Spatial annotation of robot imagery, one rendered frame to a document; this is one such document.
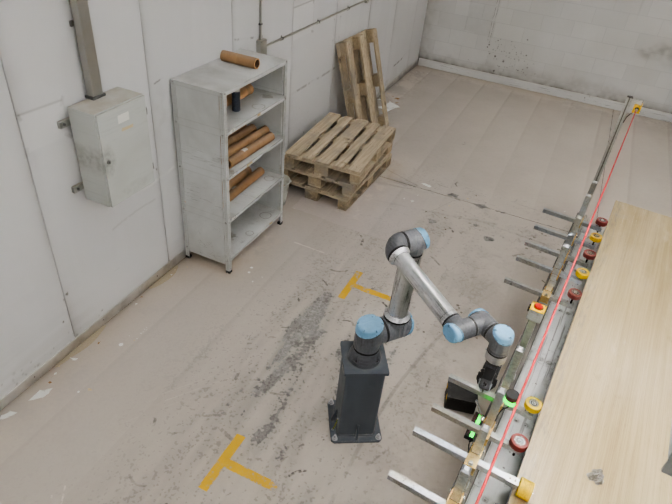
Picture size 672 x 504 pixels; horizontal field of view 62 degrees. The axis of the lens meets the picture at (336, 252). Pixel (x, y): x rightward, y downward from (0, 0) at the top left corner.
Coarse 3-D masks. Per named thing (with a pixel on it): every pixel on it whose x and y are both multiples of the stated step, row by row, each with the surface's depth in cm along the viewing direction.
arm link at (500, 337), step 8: (496, 328) 238; (504, 328) 239; (488, 336) 241; (496, 336) 236; (504, 336) 235; (512, 336) 236; (488, 344) 243; (496, 344) 237; (504, 344) 236; (488, 352) 243; (496, 352) 239; (504, 352) 239
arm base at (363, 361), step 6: (354, 348) 316; (348, 354) 322; (354, 354) 317; (360, 354) 314; (366, 354) 312; (372, 354) 313; (378, 354) 318; (354, 360) 318; (360, 360) 315; (366, 360) 314; (372, 360) 315; (378, 360) 319; (360, 366) 316; (366, 366) 315; (372, 366) 316
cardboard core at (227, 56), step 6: (222, 54) 422; (228, 54) 421; (234, 54) 420; (240, 54) 420; (222, 60) 426; (228, 60) 423; (234, 60) 420; (240, 60) 418; (246, 60) 416; (252, 60) 415; (258, 60) 419; (246, 66) 420; (252, 66) 417; (258, 66) 421
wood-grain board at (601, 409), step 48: (624, 240) 393; (624, 288) 348; (576, 336) 309; (624, 336) 313; (576, 384) 281; (624, 384) 283; (576, 432) 257; (624, 432) 259; (576, 480) 237; (624, 480) 239
